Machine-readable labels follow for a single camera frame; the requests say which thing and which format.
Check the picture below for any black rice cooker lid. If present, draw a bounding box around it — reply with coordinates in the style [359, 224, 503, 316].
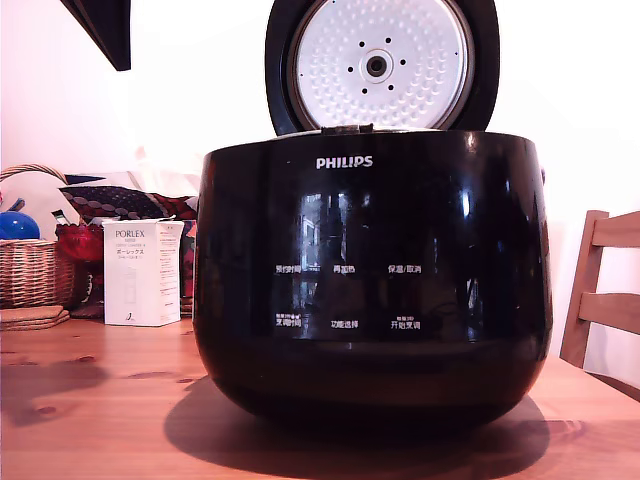
[264, 0, 502, 138]

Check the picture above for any black Philips rice cooker body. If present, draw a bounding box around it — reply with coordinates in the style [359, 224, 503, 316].
[192, 127, 554, 427]

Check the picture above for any dark patterned cushion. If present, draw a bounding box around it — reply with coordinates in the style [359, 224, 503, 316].
[58, 184, 199, 227]

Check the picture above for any white soft cloth bundle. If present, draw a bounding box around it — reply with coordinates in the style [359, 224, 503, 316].
[0, 171, 82, 242]

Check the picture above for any blue ball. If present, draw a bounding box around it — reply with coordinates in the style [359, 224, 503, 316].
[0, 210, 42, 242]

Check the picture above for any white Porlex carton box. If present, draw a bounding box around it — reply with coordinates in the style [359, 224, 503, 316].
[102, 216, 186, 328]

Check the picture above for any woven wicker basket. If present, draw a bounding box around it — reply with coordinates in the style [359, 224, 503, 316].
[0, 164, 77, 312]

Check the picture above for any stack of cork coasters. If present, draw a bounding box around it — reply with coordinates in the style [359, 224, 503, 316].
[0, 305, 72, 333]

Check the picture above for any metal inner pot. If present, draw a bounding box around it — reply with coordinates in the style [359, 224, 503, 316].
[275, 126, 469, 137]

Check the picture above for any light wooden chair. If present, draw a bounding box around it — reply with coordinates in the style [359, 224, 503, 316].
[558, 209, 640, 392]

